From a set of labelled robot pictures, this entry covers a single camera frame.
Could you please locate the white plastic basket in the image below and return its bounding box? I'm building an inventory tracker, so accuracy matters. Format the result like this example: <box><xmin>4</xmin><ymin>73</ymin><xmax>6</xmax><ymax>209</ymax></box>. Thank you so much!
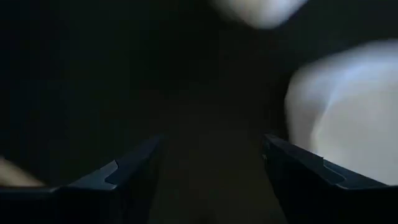
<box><xmin>211</xmin><ymin>0</ymin><xmax>308</xmax><ymax>30</ymax></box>
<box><xmin>284</xmin><ymin>39</ymin><xmax>398</xmax><ymax>187</ymax></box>

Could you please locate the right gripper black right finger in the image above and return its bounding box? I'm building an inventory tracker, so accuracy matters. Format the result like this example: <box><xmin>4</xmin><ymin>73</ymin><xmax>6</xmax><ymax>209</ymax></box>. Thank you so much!
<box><xmin>262</xmin><ymin>133</ymin><xmax>398</xmax><ymax>224</ymax></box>

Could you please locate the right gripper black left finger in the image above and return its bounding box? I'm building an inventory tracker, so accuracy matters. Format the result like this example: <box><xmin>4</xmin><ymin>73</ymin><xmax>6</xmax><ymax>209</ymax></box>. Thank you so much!
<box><xmin>0</xmin><ymin>134</ymin><xmax>166</xmax><ymax>224</ymax></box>

